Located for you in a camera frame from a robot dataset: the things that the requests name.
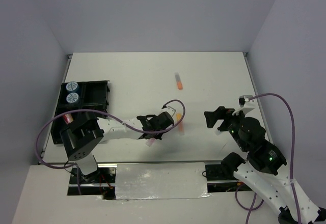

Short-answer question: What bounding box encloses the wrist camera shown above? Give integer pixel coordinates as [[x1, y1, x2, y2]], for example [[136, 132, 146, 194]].
[[162, 106, 176, 117], [232, 95, 256, 116]]

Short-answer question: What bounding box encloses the orange capped highlighter far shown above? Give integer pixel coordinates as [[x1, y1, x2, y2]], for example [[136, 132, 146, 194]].
[[175, 73, 183, 90]]

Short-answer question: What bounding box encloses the blue round tape container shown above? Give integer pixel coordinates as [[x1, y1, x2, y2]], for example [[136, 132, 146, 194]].
[[65, 81, 79, 93], [66, 93, 80, 104]]

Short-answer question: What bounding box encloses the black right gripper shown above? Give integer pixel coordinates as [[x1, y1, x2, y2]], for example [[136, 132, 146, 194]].
[[203, 104, 248, 151]]

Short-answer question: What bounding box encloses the pink marker tube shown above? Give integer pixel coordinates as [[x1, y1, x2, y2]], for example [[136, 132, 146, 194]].
[[63, 114, 74, 125]]

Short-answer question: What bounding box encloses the purple highlighter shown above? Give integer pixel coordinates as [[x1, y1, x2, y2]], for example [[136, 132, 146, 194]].
[[146, 138, 155, 147]]

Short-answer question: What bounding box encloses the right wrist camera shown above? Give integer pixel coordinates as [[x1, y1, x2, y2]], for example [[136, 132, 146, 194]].
[[232, 95, 256, 116]]

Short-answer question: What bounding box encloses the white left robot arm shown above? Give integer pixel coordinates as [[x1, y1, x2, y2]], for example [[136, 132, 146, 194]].
[[60, 107, 176, 183]]

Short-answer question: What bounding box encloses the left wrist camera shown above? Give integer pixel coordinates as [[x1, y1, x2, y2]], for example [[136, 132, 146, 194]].
[[162, 106, 176, 117]]

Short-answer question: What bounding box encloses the yellow orange highlighter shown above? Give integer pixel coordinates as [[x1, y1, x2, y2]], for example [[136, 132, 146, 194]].
[[176, 113, 185, 135]]

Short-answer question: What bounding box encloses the black compartment organizer tray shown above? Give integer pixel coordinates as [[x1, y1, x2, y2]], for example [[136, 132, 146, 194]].
[[50, 80, 111, 145]]

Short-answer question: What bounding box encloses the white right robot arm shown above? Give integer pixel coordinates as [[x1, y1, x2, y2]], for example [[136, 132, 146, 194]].
[[204, 106, 325, 223]]

